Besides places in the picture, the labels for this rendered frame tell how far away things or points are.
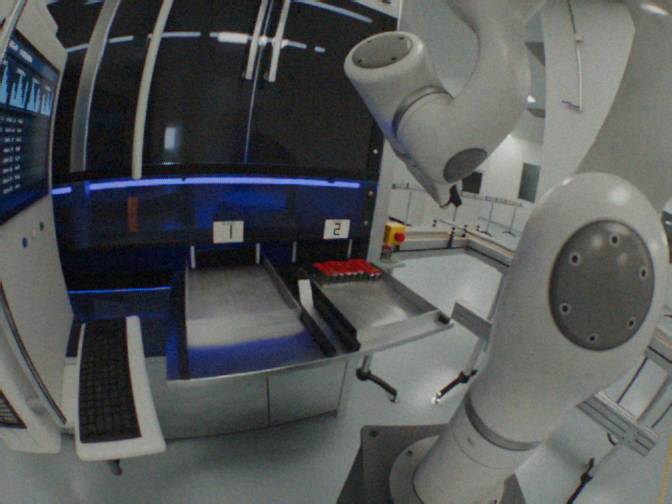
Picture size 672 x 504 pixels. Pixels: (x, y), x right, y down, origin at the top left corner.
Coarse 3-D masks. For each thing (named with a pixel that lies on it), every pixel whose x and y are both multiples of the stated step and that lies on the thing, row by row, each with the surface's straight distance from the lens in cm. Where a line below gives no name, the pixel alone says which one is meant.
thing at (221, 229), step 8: (216, 224) 80; (224, 224) 80; (232, 224) 81; (240, 224) 81; (216, 232) 81; (224, 232) 81; (232, 232) 81; (240, 232) 82; (216, 240) 81; (224, 240) 82; (232, 240) 82; (240, 240) 82
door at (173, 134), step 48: (144, 0) 94; (192, 0) 90; (240, 0) 90; (144, 48) 86; (192, 48) 83; (240, 48) 84; (96, 96) 86; (192, 96) 79; (240, 96) 80; (96, 144) 84; (144, 144) 80; (192, 144) 78; (240, 144) 79
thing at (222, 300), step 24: (264, 264) 93; (192, 288) 81; (216, 288) 80; (240, 288) 80; (264, 288) 80; (192, 312) 70; (216, 312) 69; (240, 312) 69; (264, 312) 63; (288, 312) 65
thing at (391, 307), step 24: (312, 288) 79; (336, 288) 83; (360, 288) 86; (384, 288) 88; (408, 288) 84; (336, 312) 67; (360, 312) 73; (384, 312) 75; (408, 312) 78; (432, 312) 74; (360, 336) 62
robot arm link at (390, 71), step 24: (360, 48) 30; (384, 48) 28; (408, 48) 27; (360, 72) 27; (384, 72) 26; (408, 72) 26; (432, 72) 29; (384, 96) 27; (408, 96) 27; (384, 120) 29
